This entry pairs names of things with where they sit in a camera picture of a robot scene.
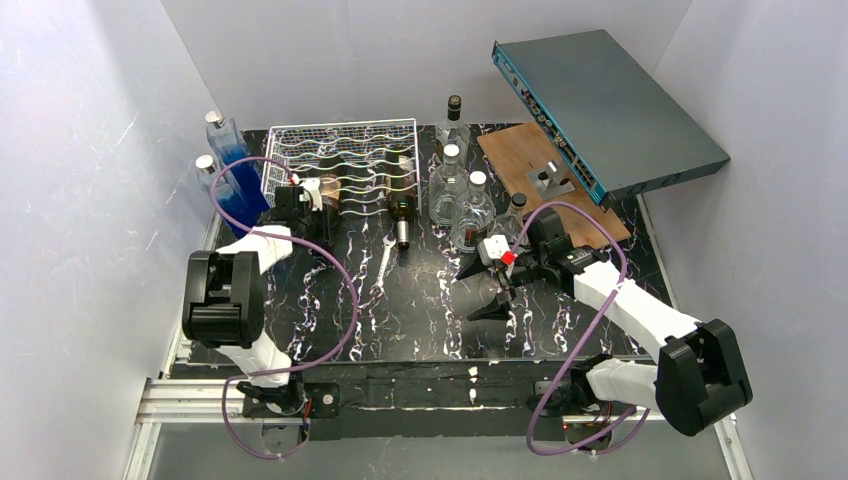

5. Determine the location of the clear blue-tinted bottle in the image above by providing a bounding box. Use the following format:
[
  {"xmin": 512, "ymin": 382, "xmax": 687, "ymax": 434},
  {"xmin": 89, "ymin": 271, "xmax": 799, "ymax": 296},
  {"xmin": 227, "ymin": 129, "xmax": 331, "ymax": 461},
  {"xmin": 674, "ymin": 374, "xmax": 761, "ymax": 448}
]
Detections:
[{"xmin": 194, "ymin": 154, "xmax": 259, "ymax": 227}]

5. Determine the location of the dark wine bottle silver cap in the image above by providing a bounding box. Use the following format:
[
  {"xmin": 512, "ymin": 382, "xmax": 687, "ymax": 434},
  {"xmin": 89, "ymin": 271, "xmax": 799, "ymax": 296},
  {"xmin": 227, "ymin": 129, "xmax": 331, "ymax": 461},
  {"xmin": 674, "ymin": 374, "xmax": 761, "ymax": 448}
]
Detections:
[{"xmin": 319, "ymin": 155, "xmax": 346, "ymax": 210}]

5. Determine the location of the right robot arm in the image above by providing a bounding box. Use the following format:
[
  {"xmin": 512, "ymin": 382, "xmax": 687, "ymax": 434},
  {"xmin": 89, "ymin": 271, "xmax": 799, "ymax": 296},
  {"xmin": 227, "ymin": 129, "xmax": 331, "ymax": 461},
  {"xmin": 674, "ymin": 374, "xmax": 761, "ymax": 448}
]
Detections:
[{"xmin": 456, "ymin": 204, "xmax": 753, "ymax": 436}]

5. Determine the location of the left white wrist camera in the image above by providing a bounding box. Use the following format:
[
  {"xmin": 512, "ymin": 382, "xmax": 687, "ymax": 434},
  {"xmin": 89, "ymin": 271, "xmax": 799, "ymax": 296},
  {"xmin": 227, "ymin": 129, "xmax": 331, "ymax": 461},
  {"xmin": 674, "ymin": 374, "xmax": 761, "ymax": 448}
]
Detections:
[{"xmin": 289, "ymin": 174, "xmax": 323, "ymax": 211}]

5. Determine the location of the square bottle dark label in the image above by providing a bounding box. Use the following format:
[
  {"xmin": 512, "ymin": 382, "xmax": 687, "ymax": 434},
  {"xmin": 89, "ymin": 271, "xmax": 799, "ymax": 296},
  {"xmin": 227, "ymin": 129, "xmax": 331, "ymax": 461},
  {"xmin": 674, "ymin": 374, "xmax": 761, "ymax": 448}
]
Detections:
[{"xmin": 435, "ymin": 95, "xmax": 471, "ymax": 165}]

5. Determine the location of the metal bracket on board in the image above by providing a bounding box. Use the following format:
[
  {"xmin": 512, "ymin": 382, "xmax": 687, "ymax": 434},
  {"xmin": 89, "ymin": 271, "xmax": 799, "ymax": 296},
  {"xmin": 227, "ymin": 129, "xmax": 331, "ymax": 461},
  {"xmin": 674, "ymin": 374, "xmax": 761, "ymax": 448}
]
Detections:
[{"xmin": 525, "ymin": 160, "xmax": 575, "ymax": 200}]

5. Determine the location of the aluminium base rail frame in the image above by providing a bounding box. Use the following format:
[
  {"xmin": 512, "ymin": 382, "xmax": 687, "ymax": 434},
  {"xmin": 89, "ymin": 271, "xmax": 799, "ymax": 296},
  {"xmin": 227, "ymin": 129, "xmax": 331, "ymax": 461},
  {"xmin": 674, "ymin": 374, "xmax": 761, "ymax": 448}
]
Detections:
[{"xmin": 134, "ymin": 379, "xmax": 753, "ymax": 479}]

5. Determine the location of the white wire wine rack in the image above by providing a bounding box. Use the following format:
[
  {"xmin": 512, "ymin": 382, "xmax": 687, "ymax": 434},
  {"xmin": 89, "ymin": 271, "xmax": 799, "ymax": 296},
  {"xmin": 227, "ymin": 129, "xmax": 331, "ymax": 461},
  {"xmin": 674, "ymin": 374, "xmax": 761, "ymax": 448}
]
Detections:
[{"xmin": 262, "ymin": 118, "xmax": 422, "ymax": 217}]

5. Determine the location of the clear bottle copper neck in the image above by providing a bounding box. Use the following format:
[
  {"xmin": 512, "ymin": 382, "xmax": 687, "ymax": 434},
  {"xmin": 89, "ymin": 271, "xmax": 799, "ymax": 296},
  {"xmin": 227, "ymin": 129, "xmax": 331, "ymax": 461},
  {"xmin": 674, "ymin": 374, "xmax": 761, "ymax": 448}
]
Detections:
[{"xmin": 490, "ymin": 193, "xmax": 527, "ymax": 244}]

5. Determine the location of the wooden board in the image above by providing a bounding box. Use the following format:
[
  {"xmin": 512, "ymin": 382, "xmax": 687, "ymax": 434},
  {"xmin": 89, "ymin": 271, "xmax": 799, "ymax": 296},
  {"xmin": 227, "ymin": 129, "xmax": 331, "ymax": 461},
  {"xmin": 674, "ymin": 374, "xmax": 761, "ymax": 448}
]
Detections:
[{"xmin": 477, "ymin": 123, "xmax": 631, "ymax": 247}]

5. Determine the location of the large clear round bottle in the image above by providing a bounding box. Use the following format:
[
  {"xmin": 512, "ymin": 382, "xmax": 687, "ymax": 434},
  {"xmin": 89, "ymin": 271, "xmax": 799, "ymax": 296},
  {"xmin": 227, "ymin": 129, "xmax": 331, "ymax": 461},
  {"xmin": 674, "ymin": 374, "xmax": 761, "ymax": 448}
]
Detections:
[{"xmin": 450, "ymin": 171, "xmax": 495, "ymax": 253}]

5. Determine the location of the teal network switch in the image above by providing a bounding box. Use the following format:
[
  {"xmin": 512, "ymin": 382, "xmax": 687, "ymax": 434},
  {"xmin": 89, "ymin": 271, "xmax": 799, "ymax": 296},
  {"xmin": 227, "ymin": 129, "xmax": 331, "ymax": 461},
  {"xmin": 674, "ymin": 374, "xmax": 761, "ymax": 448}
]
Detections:
[{"xmin": 491, "ymin": 30, "xmax": 730, "ymax": 208}]

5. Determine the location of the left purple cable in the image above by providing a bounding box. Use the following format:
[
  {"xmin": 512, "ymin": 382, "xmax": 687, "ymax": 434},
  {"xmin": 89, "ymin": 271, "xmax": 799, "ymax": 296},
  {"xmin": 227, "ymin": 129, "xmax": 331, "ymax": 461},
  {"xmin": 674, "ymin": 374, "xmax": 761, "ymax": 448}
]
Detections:
[{"xmin": 209, "ymin": 156, "xmax": 360, "ymax": 462}]

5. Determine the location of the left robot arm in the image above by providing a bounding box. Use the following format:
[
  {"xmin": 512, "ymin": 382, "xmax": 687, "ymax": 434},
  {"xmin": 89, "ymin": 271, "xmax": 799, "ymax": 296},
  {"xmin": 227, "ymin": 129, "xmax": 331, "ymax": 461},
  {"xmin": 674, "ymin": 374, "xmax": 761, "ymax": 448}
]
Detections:
[{"xmin": 182, "ymin": 180, "xmax": 341, "ymax": 416}]

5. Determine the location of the clear bottle white cap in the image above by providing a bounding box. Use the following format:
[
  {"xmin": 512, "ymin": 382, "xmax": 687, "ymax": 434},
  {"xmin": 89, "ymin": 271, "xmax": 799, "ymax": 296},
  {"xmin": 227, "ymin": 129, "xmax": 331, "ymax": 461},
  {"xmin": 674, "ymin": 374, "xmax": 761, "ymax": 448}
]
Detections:
[{"xmin": 428, "ymin": 144, "xmax": 468, "ymax": 228}]

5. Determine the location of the silver wrench left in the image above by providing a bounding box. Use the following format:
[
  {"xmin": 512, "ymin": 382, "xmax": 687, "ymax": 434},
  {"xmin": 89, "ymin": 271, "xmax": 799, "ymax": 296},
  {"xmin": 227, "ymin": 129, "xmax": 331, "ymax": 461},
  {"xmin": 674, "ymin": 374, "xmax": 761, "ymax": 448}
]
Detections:
[{"xmin": 370, "ymin": 235, "xmax": 396, "ymax": 297}]

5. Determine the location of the blue square bottle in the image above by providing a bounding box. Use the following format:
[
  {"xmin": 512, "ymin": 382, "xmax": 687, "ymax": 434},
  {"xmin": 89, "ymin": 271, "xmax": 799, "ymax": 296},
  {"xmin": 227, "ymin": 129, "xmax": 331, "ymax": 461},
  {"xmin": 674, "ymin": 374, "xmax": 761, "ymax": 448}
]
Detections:
[{"xmin": 205, "ymin": 110, "xmax": 269, "ymax": 213}]

